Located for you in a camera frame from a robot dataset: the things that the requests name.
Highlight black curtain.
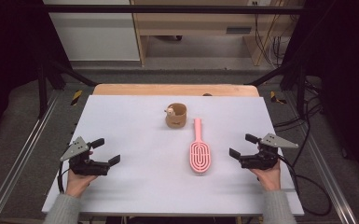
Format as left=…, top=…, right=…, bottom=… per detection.
left=0, top=0, right=73, bottom=148
left=283, top=0, right=359, bottom=183

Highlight person's right hand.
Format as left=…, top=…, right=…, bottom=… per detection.
left=249, top=161, right=283, bottom=192

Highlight black floor cables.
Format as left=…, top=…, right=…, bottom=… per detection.
left=272, top=78, right=324, bottom=169

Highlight black metal stand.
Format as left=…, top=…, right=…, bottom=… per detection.
left=244, top=57, right=310, bottom=119
left=36, top=57, right=98, bottom=119

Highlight pink hairbrush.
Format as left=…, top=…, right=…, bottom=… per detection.
left=188, top=117, right=212, bottom=175

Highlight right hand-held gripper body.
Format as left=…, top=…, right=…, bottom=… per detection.
left=238, top=133, right=299, bottom=171

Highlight black horizontal frame bar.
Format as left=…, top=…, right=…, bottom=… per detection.
left=42, top=4, right=306, bottom=15

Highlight wooden desk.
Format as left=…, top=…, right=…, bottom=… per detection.
left=130, top=0, right=306, bottom=67

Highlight wooden cup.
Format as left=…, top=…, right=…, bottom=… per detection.
left=163, top=102, right=188, bottom=129

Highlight white cabinet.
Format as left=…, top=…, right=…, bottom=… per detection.
left=42, top=0, right=141, bottom=63

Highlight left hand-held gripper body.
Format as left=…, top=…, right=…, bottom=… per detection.
left=59, top=135, right=111, bottom=177

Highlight person's left hand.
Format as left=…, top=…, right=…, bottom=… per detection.
left=64, top=169, right=99, bottom=199

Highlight metal floor rail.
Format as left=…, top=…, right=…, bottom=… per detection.
left=0, top=92, right=61, bottom=224
left=286, top=91, right=359, bottom=224

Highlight wooden table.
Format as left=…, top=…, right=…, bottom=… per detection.
left=92, top=83, right=261, bottom=98

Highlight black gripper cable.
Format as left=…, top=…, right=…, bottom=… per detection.
left=57, top=161, right=72, bottom=194
left=278, top=153, right=333, bottom=217

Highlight hanging cable bundle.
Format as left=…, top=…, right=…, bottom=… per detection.
left=253, top=13, right=291, bottom=68

